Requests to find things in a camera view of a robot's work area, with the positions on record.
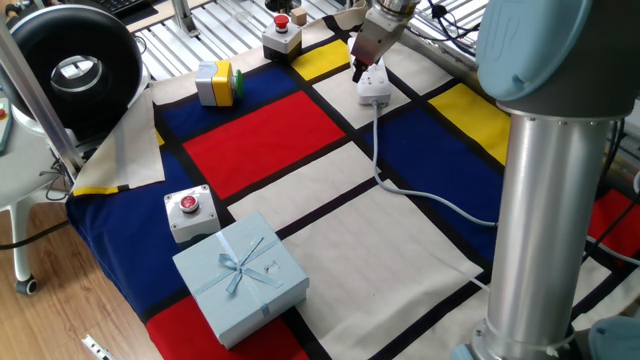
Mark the grey black box red mushroom button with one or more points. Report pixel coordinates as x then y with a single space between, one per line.
282 42

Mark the yellow grey box green button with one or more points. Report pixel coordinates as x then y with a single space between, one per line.
222 85

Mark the white stool with caster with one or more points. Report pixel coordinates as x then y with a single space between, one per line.
20 250

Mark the black keyboard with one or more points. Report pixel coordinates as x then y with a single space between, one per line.
120 4

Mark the grey box flat red button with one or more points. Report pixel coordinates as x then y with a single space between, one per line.
195 225

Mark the aluminium table frame rail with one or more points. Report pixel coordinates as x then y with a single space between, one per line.
445 62

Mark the metal bracket piece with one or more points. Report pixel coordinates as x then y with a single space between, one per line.
95 347

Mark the teal edged teach pendant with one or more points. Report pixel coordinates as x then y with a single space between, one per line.
4 125

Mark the short aluminium bracket post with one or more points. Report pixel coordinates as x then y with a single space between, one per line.
184 20

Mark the Mondrian pattern colour block cloth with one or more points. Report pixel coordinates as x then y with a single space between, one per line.
260 140

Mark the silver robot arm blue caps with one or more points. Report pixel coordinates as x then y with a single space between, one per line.
545 225

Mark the small wooden cube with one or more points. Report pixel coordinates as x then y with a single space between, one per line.
299 16

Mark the light blue ribboned gift box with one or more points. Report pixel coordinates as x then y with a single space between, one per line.
220 310

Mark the aluminium profile post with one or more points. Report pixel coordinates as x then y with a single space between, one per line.
40 105

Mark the silver Schunk gripper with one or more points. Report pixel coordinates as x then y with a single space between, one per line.
375 45

